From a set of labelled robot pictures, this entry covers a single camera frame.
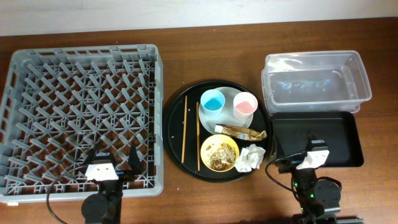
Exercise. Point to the wooden chopstick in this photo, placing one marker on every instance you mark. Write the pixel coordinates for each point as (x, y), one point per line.
(184, 130)
(198, 135)

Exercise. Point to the grey dishwasher rack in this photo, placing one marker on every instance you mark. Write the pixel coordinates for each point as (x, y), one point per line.
(58, 103)

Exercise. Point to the black rectangular tray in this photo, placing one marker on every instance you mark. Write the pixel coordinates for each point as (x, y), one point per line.
(338, 129)

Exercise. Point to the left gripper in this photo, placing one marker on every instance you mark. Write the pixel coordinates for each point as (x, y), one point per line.
(125, 173)

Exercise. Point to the gold snack wrapper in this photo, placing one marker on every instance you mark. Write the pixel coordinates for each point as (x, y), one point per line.
(240, 132)

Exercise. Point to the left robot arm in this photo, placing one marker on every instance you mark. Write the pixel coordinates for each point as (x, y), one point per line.
(105, 205)

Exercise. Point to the pink plastic cup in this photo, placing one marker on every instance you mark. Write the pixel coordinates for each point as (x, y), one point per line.
(244, 105)

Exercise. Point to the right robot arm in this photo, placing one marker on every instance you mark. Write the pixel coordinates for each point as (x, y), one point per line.
(319, 197)

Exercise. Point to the clear plastic bin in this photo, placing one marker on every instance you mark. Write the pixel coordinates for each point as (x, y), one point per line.
(315, 81)

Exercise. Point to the round black tray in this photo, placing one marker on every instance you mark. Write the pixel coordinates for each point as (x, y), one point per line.
(173, 132)

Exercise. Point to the white tissue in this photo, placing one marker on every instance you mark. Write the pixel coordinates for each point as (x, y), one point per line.
(250, 158)

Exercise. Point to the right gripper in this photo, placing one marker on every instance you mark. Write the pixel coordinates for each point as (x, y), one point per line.
(285, 168)

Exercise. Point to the blue plastic cup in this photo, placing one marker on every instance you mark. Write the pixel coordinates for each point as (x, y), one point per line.
(212, 102)

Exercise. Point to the yellow bowl with food scraps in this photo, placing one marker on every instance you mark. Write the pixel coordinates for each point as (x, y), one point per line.
(219, 153)

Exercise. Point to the grey round plate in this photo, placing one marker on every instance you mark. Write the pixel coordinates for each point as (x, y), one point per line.
(226, 116)

